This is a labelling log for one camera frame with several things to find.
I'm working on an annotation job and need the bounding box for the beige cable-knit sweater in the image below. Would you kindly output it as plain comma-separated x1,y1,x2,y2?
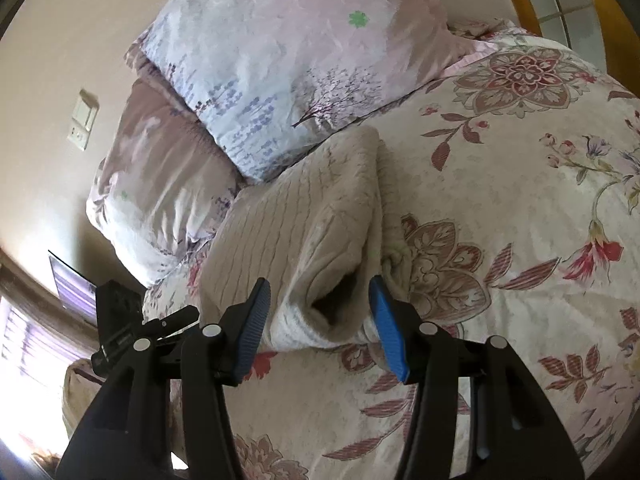
200,126,411,352

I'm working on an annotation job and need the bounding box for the dark monitor screen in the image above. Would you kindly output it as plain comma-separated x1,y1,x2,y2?
49,252,98,327

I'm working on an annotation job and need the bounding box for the left floral pink pillow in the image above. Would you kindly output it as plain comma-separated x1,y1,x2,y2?
86,79,243,287

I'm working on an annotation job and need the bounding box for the floral pink pillow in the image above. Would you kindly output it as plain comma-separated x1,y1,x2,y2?
86,79,243,287
125,0,488,181

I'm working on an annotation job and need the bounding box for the floral bed quilt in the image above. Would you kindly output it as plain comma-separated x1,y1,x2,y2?
143,27,639,479

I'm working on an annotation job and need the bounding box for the right floral pink pillow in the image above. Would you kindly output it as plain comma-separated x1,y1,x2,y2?
125,0,488,181

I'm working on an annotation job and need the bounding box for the white wall switch socket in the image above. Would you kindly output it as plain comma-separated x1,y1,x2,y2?
67,89,100,152

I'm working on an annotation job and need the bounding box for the wooden headboard frame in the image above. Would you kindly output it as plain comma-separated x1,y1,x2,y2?
511,0,639,94

